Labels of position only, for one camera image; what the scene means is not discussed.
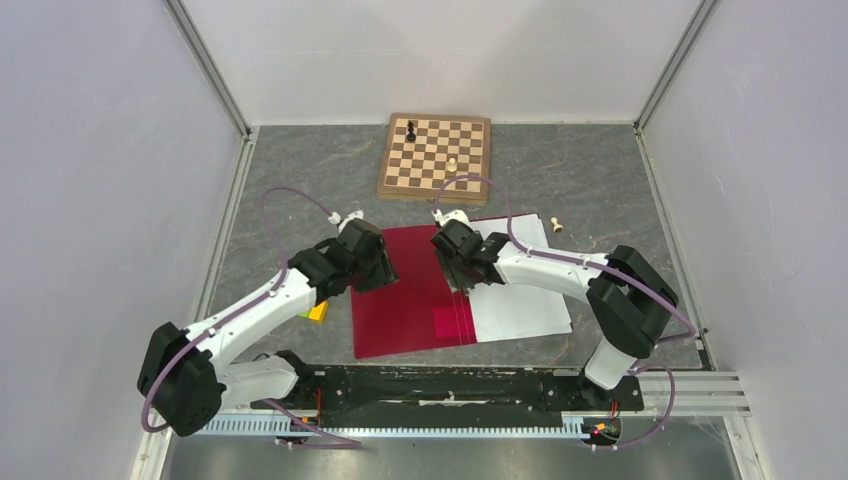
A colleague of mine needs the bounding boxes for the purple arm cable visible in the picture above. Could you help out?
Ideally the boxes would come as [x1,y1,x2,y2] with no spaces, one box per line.
[140,186,366,450]
[430,174,698,452]

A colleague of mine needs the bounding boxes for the wooden chessboard box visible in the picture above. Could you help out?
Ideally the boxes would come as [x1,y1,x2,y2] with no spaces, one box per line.
[376,112,492,206]

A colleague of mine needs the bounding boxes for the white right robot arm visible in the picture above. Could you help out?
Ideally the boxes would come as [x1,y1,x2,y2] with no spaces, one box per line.
[431,211,680,408]

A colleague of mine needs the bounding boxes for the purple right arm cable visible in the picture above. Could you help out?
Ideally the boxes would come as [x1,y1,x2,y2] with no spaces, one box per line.
[430,174,698,452]

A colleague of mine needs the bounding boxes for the red file folder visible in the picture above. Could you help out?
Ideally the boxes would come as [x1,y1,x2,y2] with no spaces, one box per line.
[351,224,478,360]

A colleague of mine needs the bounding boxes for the cream chess pawn fallen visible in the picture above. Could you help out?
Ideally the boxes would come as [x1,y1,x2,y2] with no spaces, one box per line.
[550,217,564,233]

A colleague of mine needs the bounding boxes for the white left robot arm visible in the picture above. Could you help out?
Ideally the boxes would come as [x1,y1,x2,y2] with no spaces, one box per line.
[137,214,397,436]

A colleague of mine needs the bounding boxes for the white printed paper stack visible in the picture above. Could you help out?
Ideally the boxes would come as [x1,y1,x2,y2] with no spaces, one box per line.
[468,213,572,343]

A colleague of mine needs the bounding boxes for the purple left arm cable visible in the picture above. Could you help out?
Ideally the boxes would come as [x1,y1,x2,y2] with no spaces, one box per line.
[140,186,366,450]

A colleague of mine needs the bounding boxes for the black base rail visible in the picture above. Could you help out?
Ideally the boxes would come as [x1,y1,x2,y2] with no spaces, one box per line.
[277,365,644,429]

